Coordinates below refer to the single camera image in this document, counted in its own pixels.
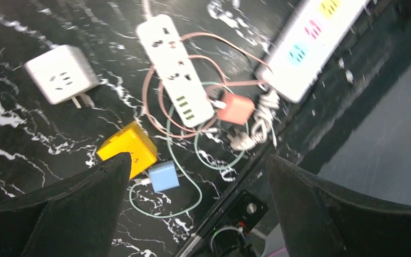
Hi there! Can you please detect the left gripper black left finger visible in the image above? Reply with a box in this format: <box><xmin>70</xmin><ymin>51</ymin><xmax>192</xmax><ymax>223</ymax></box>
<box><xmin>0</xmin><ymin>153</ymin><xmax>132</xmax><ymax>256</ymax></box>

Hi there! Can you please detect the mint green thin cable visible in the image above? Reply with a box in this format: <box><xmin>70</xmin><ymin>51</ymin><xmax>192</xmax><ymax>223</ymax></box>
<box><xmin>128</xmin><ymin>81</ymin><xmax>250</xmax><ymax>220</ymax></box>

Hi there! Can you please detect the pink charger plug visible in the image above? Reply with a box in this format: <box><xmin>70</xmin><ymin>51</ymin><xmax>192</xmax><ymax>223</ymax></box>
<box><xmin>217</xmin><ymin>92</ymin><xmax>255</xmax><ymax>125</ymax></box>

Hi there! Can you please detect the pink thin cable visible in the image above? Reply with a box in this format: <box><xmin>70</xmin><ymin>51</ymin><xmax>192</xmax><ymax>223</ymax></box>
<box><xmin>141</xmin><ymin>32</ymin><xmax>273</xmax><ymax>140</ymax></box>

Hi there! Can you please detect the small white USB power strip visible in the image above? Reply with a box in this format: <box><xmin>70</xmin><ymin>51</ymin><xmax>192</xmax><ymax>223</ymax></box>
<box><xmin>135</xmin><ymin>14</ymin><xmax>215</xmax><ymax>128</ymax></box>

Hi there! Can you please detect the white cube adapter orange logo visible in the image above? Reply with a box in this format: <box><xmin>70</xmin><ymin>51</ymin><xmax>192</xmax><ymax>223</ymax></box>
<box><xmin>24</xmin><ymin>44</ymin><xmax>99</xmax><ymax>109</ymax></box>

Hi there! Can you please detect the large white power strip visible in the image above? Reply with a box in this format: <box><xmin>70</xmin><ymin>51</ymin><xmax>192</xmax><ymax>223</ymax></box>
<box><xmin>256</xmin><ymin>0</ymin><xmax>368</xmax><ymax>103</ymax></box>

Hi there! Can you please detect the white cord of large strip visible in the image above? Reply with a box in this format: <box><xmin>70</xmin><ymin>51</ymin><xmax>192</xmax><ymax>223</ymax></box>
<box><xmin>226</xmin><ymin>88</ymin><xmax>280</xmax><ymax>153</ymax></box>

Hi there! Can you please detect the yellow cube socket adapter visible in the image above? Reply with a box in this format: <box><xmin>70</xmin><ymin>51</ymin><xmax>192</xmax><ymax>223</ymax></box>
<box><xmin>97</xmin><ymin>121</ymin><xmax>157</xmax><ymax>179</ymax></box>

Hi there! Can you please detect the light blue charger plug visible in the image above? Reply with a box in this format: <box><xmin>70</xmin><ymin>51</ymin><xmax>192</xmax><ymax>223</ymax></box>
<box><xmin>148</xmin><ymin>161</ymin><xmax>180</xmax><ymax>192</ymax></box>

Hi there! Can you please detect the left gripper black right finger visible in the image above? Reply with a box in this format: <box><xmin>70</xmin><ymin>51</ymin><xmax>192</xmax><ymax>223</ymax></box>
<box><xmin>266</xmin><ymin>155</ymin><xmax>411</xmax><ymax>256</ymax></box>

